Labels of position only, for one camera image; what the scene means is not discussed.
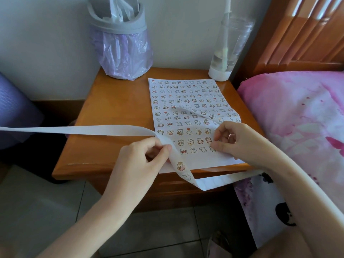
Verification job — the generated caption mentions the person's right hand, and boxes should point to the person's right hand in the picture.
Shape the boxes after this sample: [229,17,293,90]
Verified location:
[209,120,288,169]

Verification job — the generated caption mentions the person's right forearm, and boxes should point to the person's right forearm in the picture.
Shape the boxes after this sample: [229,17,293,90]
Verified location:
[268,153,344,258]

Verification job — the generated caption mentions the person's leg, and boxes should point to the person's leg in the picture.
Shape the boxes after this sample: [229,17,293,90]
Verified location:
[251,225,314,258]

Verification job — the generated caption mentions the pink slipper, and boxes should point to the pink slipper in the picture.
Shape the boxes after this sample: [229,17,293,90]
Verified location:
[205,230,233,258]

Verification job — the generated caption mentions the purple plastic bin bag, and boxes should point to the purple plastic bin bag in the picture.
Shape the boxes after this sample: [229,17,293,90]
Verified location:
[90,24,154,81]

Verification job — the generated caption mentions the white backing scraps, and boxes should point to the white backing scraps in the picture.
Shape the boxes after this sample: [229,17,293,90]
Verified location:
[102,0,136,22]

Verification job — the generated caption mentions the wooden nightstand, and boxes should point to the wooden nightstand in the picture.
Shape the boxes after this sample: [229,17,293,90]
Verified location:
[52,67,265,211]

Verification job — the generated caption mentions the pink floral bedding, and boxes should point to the pink floral bedding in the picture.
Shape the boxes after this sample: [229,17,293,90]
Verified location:
[234,71,344,249]

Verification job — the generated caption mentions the person's left hand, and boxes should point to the person's left hand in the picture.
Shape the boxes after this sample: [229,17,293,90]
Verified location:
[101,137,172,212]

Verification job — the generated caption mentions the wooden bed headboard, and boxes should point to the wooden bed headboard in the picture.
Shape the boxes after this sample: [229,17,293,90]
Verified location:
[234,0,344,86]

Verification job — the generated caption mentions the white paper sheet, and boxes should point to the white paper sheet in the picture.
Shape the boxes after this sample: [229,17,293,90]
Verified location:
[148,77,245,174]

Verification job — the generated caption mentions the white straw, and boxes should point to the white straw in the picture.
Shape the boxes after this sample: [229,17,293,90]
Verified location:
[221,0,232,72]

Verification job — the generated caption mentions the clear cup with white base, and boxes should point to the clear cup with white base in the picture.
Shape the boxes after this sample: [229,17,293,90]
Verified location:
[208,16,255,82]

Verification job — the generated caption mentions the long white sticker strip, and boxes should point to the long white sticker strip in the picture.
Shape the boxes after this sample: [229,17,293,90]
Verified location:
[0,103,265,192]

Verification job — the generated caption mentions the rows of stuck cartoon stickers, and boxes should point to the rows of stuck cartoon stickers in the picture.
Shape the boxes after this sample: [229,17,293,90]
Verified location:
[150,79,241,156]

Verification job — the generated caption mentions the person's left forearm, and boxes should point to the person's left forearm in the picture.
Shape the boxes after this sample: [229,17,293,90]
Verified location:
[36,197,134,258]

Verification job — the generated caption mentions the purple rolled mat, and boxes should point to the purple rolled mat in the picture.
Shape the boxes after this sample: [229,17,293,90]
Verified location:
[0,72,44,150]

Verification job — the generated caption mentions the grey trash bin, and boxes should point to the grey trash bin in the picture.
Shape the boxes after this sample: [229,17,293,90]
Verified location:
[86,0,147,34]

